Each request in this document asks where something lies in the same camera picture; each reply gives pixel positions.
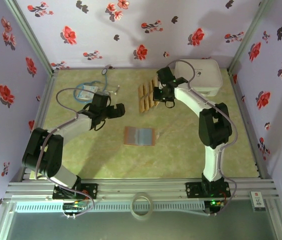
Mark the brown leather card holder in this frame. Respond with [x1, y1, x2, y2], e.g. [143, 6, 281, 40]
[123, 126, 160, 147]

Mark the wooden slatted rack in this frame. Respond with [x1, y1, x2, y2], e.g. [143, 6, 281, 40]
[137, 76, 162, 115]

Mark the blue white plastic packet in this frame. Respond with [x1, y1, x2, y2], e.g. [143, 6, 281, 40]
[77, 84, 99, 100]

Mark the white zip case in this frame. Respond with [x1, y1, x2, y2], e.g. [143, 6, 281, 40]
[173, 58, 224, 99]

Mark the blue tube stethoscope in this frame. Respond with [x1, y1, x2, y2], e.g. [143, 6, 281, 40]
[73, 64, 121, 104]

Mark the small green circuit board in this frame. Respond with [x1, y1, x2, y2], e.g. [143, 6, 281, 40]
[209, 199, 226, 208]
[62, 201, 87, 218]

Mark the clear tape roll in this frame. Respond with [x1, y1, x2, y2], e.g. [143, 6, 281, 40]
[130, 192, 154, 221]

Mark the small white labelled box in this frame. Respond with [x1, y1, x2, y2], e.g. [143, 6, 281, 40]
[249, 191, 267, 213]

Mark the aluminium side rail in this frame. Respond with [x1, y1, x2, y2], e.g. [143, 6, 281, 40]
[20, 71, 60, 181]
[227, 69, 274, 180]

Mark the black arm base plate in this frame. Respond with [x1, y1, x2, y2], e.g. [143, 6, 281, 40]
[52, 183, 99, 200]
[185, 181, 232, 200]

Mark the aluminium cross rail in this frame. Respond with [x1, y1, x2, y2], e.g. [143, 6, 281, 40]
[3, 178, 281, 204]

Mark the grey left arm cable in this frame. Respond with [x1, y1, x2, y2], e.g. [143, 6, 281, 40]
[33, 87, 101, 220]

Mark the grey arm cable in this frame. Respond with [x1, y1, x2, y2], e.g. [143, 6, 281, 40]
[33, 87, 101, 220]
[167, 59, 239, 218]

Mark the white slotted cable duct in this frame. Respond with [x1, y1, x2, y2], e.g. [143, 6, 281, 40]
[14, 201, 206, 213]

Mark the aluminium frame post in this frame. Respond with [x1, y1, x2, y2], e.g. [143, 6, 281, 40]
[227, 0, 274, 72]
[3, 0, 60, 76]

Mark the grey right arm cable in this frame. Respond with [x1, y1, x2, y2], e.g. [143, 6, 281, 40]
[167, 59, 239, 218]

